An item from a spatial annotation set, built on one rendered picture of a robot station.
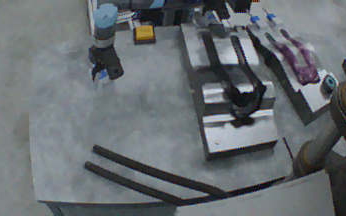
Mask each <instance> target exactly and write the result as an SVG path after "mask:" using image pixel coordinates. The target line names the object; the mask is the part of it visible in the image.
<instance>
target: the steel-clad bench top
mask: <svg viewBox="0 0 346 216"><path fill-rule="evenodd" d="M179 28H180V26H168V27H154V30H155V35H156V38H155V39H156V42H155V43H149V44H139V45H135V44H134V38H133V30H124V31H121V32H116V39H115V41H114V44H113V46H114V47H115V51H116V53H117V55H118V57H119V58H120V64H121V65H122V67H123V70H124V74H123V75H122V76H121V77H120V78H118V79H116V80H114V82H115V91H113V92H111V93H110V94H108V95H106V96H105V97H104V98H103V97H102V96H101V93H100V92H99V91H98V87H96V88H94V86H93V85H92V79H91V77H90V74H89V68H91V69H92V68H93V67H92V66H91V65H92V63H91V61H90V60H89V59H90V58H88V54H90V53H89V51H88V48H90V47H92V45H93V42H92V39H93V36H91V37H83V38H81V39H75V40H69V41H66V42H60V43H58V44H52V45H47V46H44V47H38V48H36V49H35V53H34V57H33V68H32V73H31V91H30V112H29V126H30V131H29V136H30V149H31V150H30V155H31V164H32V167H31V168H32V175H33V182H34V191H35V197H36V200H42V201H56V202H57V201H59V202H71V203H72V202H74V203H76V202H78V203H96V204H98V203H101V204H103V203H106V204H109V203H111V204H115V203H117V204H121V203H124V204H127V203H131V204H134V203H146V202H147V203H153V202H164V201H162V200H160V199H155V198H153V197H150V196H148V195H145V194H141V193H139V192H136V191H134V190H132V189H129V188H126V187H125V186H122V185H119V184H118V183H115V182H113V181H111V180H109V179H106V178H104V177H102V176H100V175H98V174H96V173H93V172H91V171H89V170H87V169H86V168H83V166H82V162H83V160H84V159H85V160H87V161H89V162H91V163H92V164H95V165H97V166H99V167H101V168H103V169H106V170H108V171H110V172H113V173H115V174H117V175H119V176H122V177H125V178H126V179H129V180H132V181H134V182H136V183H139V184H142V185H146V186H149V187H151V188H153V189H156V190H159V191H163V192H166V193H169V194H170V195H175V196H177V197H180V198H182V199H193V198H199V197H204V196H208V194H206V193H203V192H199V191H196V190H192V189H189V188H184V187H182V186H179V185H174V184H172V183H169V182H167V181H162V180H159V179H156V178H154V177H152V176H149V175H146V174H144V173H142V172H139V171H136V170H133V169H130V168H128V167H125V166H123V165H121V164H119V163H117V162H114V161H112V160H110V159H107V158H105V157H103V156H101V155H98V154H96V153H94V152H92V151H90V146H91V143H94V144H97V145H99V146H101V147H103V148H106V149H108V150H111V151H113V152H115V153H118V154H120V155H123V156H126V157H128V158H130V159H133V160H136V161H138V162H141V163H143V164H146V165H149V166H151V167H154V168H157V169H159V170H162V171H165V172H170V173H173V174H175V175H178V176H180V177H182V176H183V177H186V178H188V179H190V180H192V179H193V180H196V181H198V182H203V183H205V184H210V185H211V186H215V187H218V188H220V189H222V190H223V191H226V192H229V191H233V190H239V189H243V188H245V187H251V186H255V185H257V184H262V183H265V182H268V181H273V180H275V179H278V178H283V177H285V176H287V175H288V174H289V173H290V171H292V169H293V167H292V164H293V162H292V159H291V157H290V155H289V152H288V149H287V147H286V145H285V143H284V140H283V137H285V138H286V142H287V144H288V146H289V148H290V151H291V154H292V156H293V158H294V157H295V154H296V153H297V151H298V150H299V148H300V147H301V146H302V144H303V143H304V142H305V141H307V140H309V139H315V137H316V136H317V135H318V133H319V132H320V130H321V129H322V127H323V126H324V124H325V123H326V121H327V120H328V118H329V116H330V115H331V113H330V110H329V111H328V112H326V113H324V114H323V115H321V116H320V117H319V118H318V119H316V120H314V121H313V122H312V123H310V124H308V125H307V126H306V127H305V126H304V124H303V122H302V120H301V119H300V117H299V115H298V113H297V112H296V110H295V107H294V106H293V104H292V102H291V101H290V99H289V97H288V96H287V93H286V92H285V90H284V89H283V87H282V85H281V84H280V82H279V80H278V79H277V77H276V76H275V74H274V72H272V70H271V68H270V66H269V68H268V67H267V65H266V64H265V59H264V58H263V56H262V55H261V54H260V52H259V51H258V50H256V49H255V48H254V47H253V48H254V50H255V54H256V56H257V59H258V61H259V64H260V65H261V67H262V70H263V71H264V72H265V73H266V75H267V76H268V77H269V80H270V81H272V85H273V87H274V90H275V93H276V100H275V102H274V106H273V108H272V112H273V116H274V121H275V126H276V128H277V133H278V137H279V141H278V142H277V143H276V146H275V147H274V148H271V149H264V150H261V151H258V152H251V153H246V154H244V155H236V156H230V157H228V158H222V159H214V160H206V158H205V153H204V145H203V142H202V138H201V133H200V129H199V125H198V121H197V117H196V112H195V108H194V99H193V95H192V93H188V90H190V89H191V87H190V82H189V78H188V73H187V69H186V66H185V62H184V59H183V55H182V51H181V46H180V42H179V39H178V37H179V34H178V32H179ZM168 29H169V30H168ZM297 34H298V35H299V36H300V37H302V38H303V39H305V40H307V41H308V42H309V43H310V44H311V45H312V46H313V48H314V50H315V52H316V53H317V56H318V57H319V60H320V61H321V63H322V66H323V67H324V69H325V71H326V73H327V74H328V73H329V74H330V73H331V72H332V73H333V75H334V77H335V78H336V80H337V81H338V84H339V83H340V82H342V81H346V74H345V72H344V70H343V67H342V63H343V61H344V60H345V57H346V39H345V38H343V39H342V38H337V37H330V36H322V35H314V34H305V33H297ZM134 45H135V46H134ZM90 56H91V54H90Z"/></svg>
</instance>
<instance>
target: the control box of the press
mask: <svg viewBox="0 0 346 216"><path fill-rule="evenodd" d="M330 186H331V185H330V180H329V176H328V174H326V173H325V170H322V171H318V172H316V173H314V174H310V175H307V176H305V177H302V178H298V179H296V180H293V181H289V182H287V183H283V184H279V185H278V186H273V187H270V188H268V189H262V190H259V191H257V192H252V193H248V194H246V195H240V196H236V197H233V198H228V199H222V200H217V201H214V202H210V203H203V204H197V205H190V206H184V207H177V209H176V213H175V215H174V216H335V214H334V213H335V212H334V207H333V206H334V205H333V199H332V198H333V197H332V194H331V193H332V192H331V187H330Z"/></svg>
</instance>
